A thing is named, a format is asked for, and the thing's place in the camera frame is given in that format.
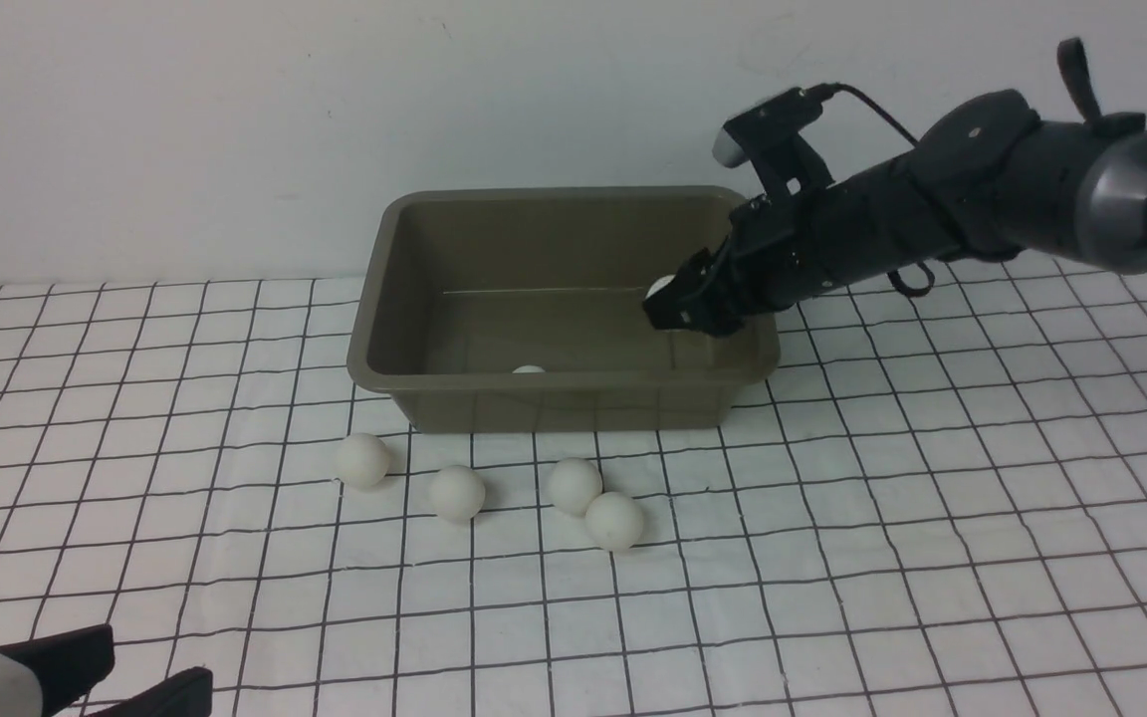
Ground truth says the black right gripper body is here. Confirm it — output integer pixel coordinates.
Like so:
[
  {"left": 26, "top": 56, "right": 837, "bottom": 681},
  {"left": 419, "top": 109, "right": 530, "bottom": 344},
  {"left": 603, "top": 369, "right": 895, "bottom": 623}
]
[{"left": 723, "top": 194, "right": 838, "bottom": 317}]

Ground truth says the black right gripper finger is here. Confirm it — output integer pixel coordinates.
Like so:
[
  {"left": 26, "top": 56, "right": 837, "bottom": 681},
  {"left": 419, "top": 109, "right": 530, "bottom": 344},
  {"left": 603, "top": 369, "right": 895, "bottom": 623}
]
[{"left": 642, "top": 248, "right": 746, "bottom": 340}]

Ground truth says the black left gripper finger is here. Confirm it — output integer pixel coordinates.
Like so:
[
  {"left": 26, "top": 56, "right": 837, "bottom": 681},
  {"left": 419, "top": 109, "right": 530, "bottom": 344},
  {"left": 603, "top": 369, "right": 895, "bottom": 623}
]
[
  {"left": 89, "top": 667, "right": 213, "bottom": 717},
  {"left": 0, "top": 623, "right": 115, "bottom": 716}
]

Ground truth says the printed white ping-pong ball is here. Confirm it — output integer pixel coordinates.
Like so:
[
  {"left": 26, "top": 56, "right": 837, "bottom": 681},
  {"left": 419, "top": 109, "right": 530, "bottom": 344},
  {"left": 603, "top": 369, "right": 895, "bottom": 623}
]
[{"left": 645, "top": 274, "right": 674, "bottom": 299}]

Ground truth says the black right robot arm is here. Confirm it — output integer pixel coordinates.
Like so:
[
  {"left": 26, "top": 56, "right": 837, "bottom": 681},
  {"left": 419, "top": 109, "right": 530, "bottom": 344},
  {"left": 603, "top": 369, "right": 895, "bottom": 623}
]
[{"left": 643, "top": 85, "right": 1147, "bottom": 337}]

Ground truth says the olive green plastic bin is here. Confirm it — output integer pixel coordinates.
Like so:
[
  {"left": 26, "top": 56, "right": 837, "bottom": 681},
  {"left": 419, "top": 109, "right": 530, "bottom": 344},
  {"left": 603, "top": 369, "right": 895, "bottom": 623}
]
[{"left": 346, "top": 185, "right": 782, "bottom": 434}]

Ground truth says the white black grid tablecloth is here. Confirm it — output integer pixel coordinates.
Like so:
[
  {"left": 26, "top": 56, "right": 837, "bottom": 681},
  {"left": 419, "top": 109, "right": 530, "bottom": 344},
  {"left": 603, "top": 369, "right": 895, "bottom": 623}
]
[{"left": 0, "top": 255, "right": 1147, "bottom": 716}]

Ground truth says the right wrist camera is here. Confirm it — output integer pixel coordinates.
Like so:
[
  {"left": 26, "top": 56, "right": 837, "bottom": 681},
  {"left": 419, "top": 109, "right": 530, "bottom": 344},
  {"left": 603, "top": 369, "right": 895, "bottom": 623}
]
[{"left": 713, "top": 85, "right": 836, "bottom": 201}]

